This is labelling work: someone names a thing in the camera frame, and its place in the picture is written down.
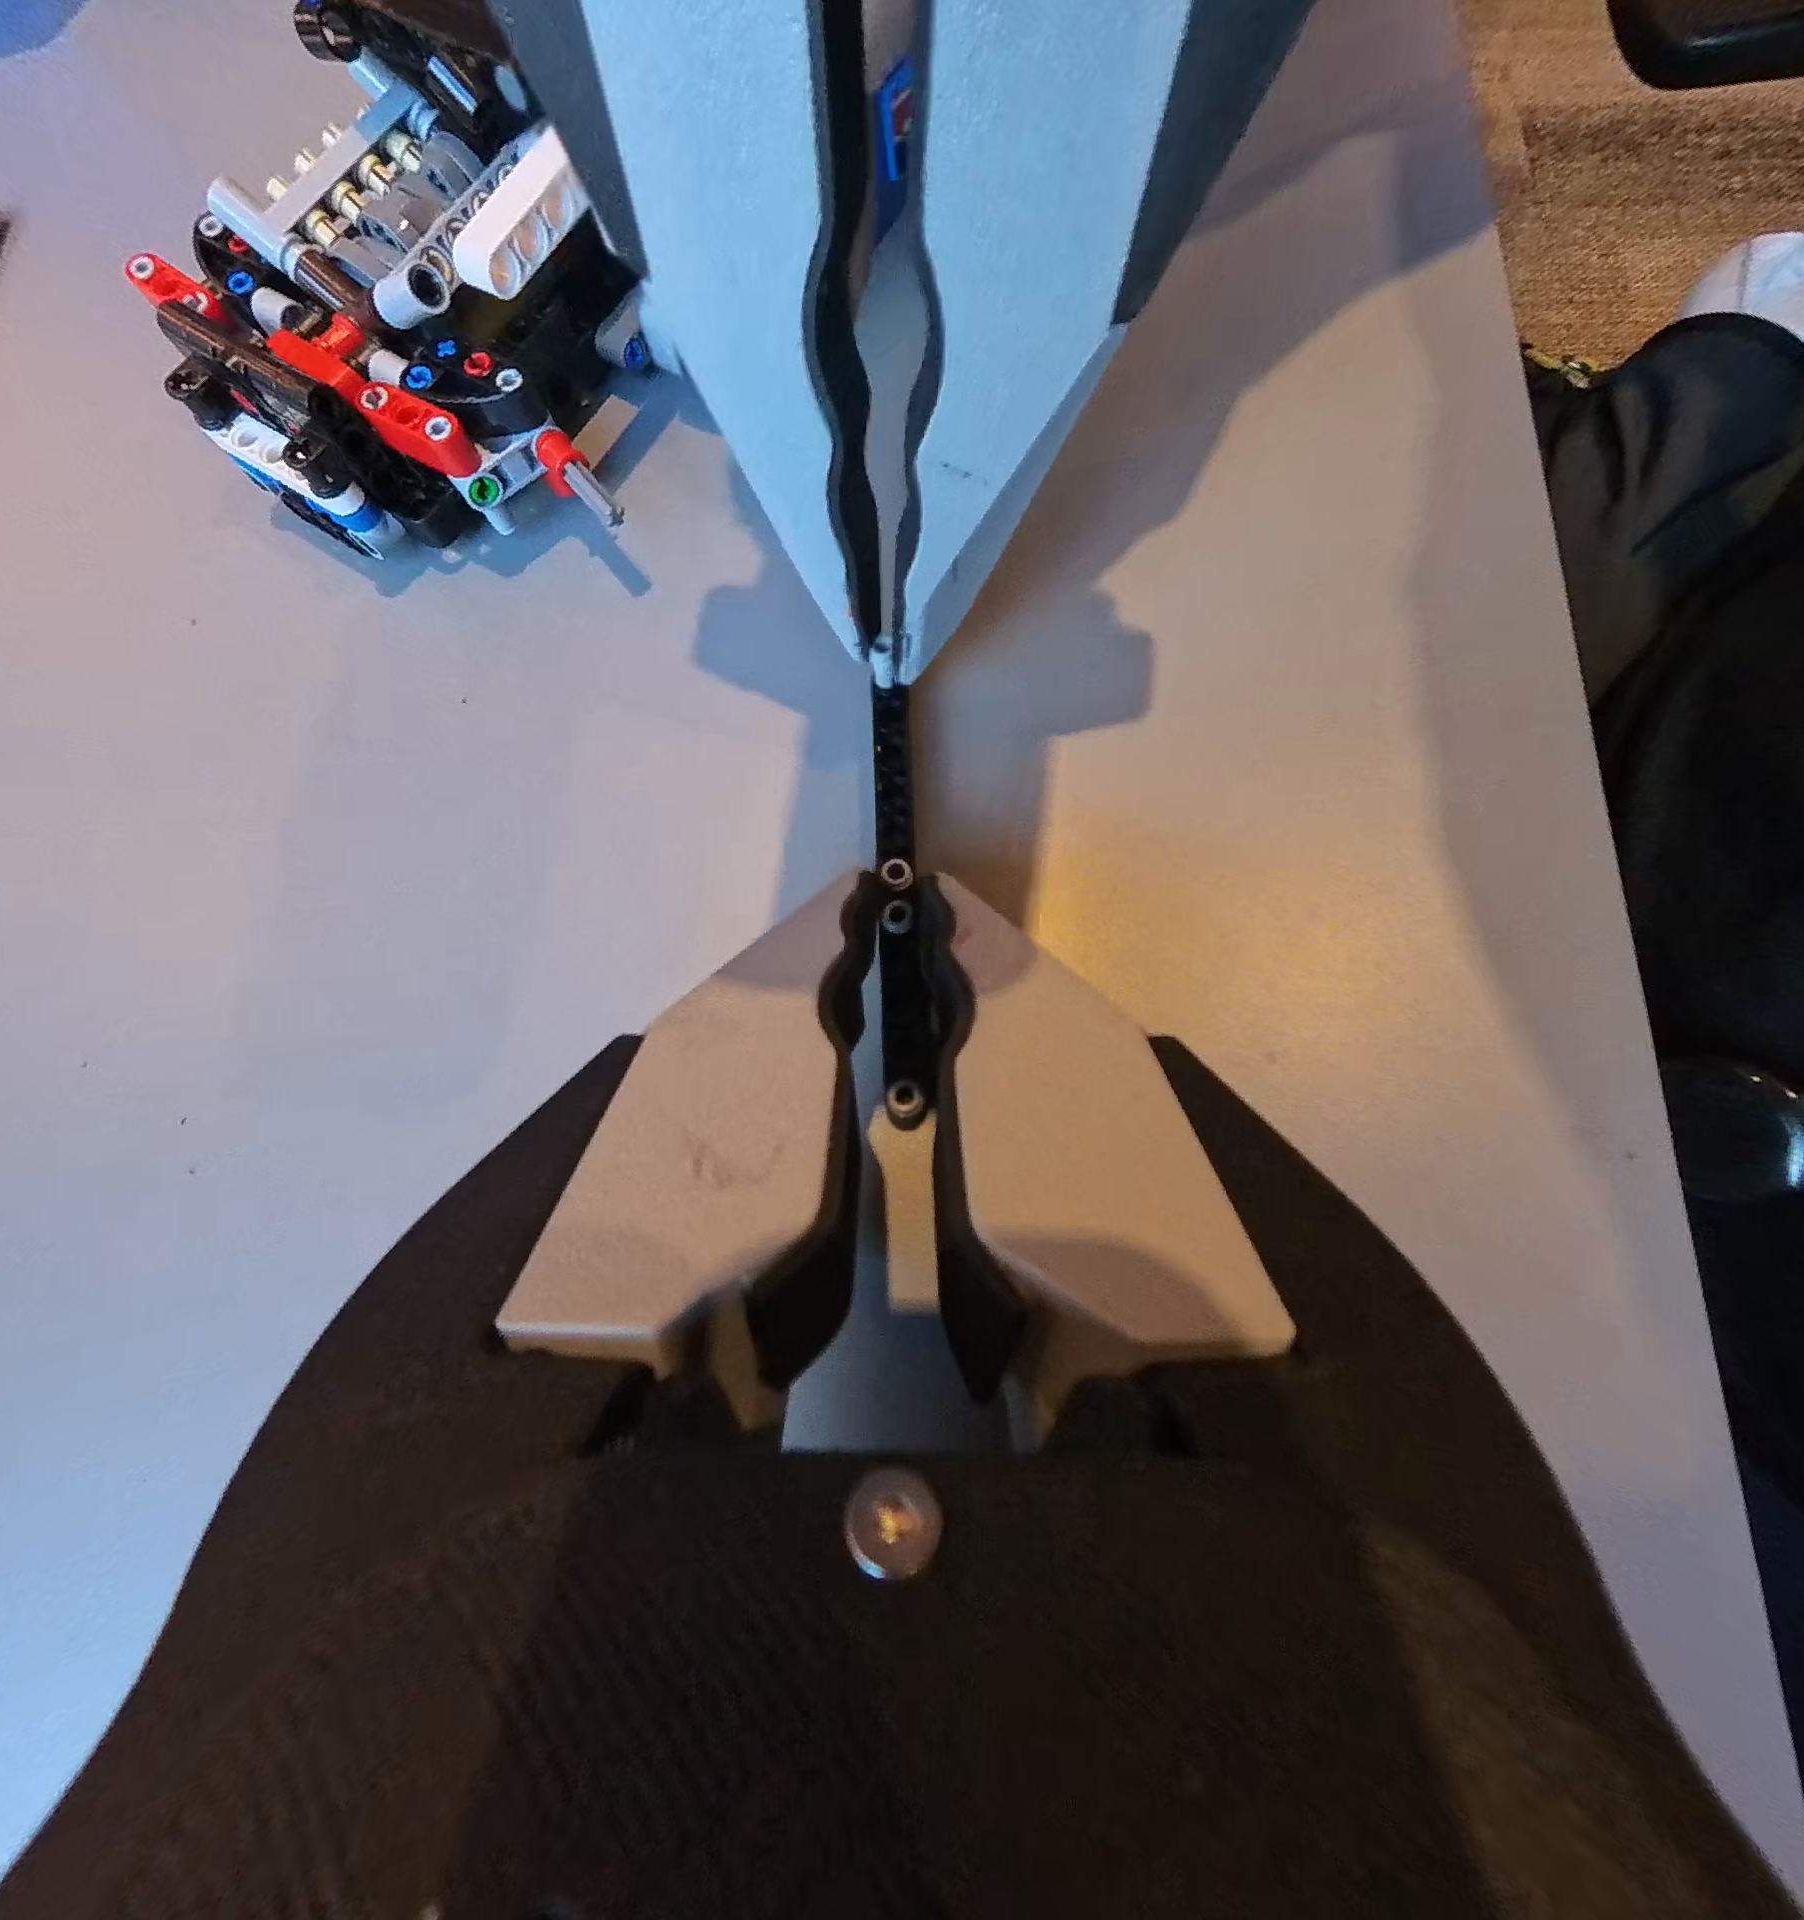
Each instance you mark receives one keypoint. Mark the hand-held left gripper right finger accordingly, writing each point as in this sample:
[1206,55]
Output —
[1107,1189]

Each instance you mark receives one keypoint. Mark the black chair base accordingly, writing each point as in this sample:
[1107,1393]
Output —
[1741,33]

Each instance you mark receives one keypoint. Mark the small grey connector pin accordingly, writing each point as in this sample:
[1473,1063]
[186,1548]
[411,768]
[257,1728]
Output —
[880,658]

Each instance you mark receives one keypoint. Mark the person's legs in dark pants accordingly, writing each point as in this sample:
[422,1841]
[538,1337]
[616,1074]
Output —
[1741,747]

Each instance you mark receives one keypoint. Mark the long black toy beam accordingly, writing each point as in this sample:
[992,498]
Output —
[896,798]

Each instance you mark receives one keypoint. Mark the toy brick car model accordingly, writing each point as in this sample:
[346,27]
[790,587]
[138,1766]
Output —
[396,271]

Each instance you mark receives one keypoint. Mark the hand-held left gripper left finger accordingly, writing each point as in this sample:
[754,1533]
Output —
[662,1189]

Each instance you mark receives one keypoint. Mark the white shoe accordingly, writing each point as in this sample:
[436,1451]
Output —
[1777,289]

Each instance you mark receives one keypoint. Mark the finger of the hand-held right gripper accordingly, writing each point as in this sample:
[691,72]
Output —
[724,222]
[1036,222]

